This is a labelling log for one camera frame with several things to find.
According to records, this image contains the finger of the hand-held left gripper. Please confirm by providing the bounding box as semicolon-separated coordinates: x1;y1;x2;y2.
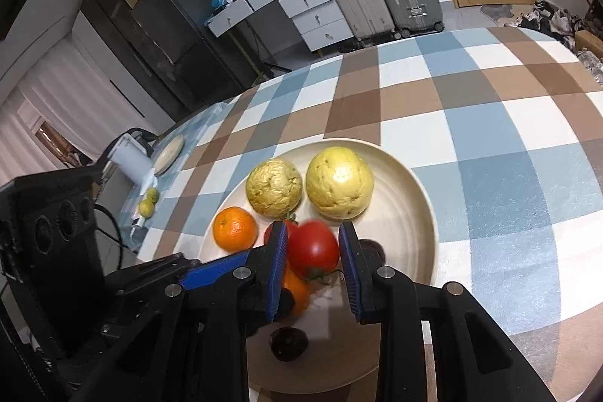
110;250;250;294

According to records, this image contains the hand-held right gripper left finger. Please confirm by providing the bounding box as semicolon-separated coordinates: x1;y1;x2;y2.
80;220;288;402

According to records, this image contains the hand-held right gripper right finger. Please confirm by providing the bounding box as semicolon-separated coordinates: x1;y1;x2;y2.
338;222;557;402

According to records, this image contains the orange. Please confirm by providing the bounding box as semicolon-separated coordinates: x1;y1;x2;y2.
282;264;312;319
213;206;259;253

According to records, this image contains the dark chestnut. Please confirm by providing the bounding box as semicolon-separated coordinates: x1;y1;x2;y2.
359;239;388;265
268;327;309;361

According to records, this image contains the small red tomato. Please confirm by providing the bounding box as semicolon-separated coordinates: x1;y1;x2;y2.
263;219;300;248

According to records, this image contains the large red tomato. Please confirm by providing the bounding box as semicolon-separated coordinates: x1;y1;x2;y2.
287;220;341;283

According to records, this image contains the large cream plate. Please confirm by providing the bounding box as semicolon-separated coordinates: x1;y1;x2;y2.
200;143;441;388

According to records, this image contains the spotted yellow guava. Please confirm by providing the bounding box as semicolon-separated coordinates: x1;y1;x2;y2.
246;159;303;218

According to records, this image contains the large smooth yellow guava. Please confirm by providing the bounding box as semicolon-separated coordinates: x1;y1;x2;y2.
305;146;374;221

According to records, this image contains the small cream plate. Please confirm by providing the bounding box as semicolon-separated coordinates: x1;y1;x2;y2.
155;136;185;176

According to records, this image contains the white curtain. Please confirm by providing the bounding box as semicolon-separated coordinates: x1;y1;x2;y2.
0;39;147;177

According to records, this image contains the checkered tablecloth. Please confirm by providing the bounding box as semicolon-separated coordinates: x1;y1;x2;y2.
136;28;603;402

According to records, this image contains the dark refrigerator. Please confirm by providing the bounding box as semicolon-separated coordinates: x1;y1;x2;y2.
80;0;199;120

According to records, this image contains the grey refrigerator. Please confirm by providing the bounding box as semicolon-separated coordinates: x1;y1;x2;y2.
132;0;257;89

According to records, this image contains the white drawer desk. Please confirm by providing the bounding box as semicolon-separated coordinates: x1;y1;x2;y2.
207;0;354;54

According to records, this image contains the pile of shoes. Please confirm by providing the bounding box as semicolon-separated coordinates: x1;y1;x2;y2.
481;0;603;87

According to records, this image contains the small cardboard box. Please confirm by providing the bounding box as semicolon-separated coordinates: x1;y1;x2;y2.
575;30;603;54

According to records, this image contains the black cable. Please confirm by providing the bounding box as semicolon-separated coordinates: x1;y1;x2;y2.
94;204;128;271

